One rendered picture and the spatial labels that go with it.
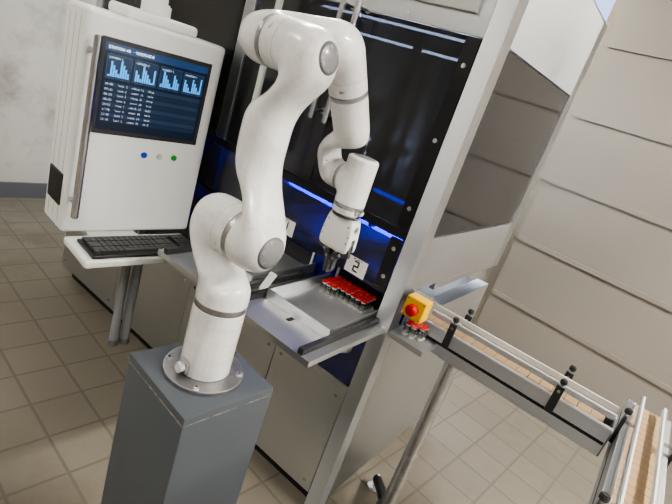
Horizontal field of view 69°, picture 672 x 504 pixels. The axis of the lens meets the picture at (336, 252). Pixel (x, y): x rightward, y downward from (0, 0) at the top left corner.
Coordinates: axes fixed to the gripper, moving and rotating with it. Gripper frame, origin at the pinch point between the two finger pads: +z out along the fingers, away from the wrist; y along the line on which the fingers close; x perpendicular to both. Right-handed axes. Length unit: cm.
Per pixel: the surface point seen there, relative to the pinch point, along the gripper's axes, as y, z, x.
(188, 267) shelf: 45, 22, 10
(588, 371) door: -69, 82, -248
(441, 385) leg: -32, 37, -43
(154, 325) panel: 102, 89, -28
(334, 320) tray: -0.1, 22.2, -13.7
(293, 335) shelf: 0.1, 22.4, 6.1
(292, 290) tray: 19.6, 22.0, -14.4
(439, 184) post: -10.4, -28.2, -28.4
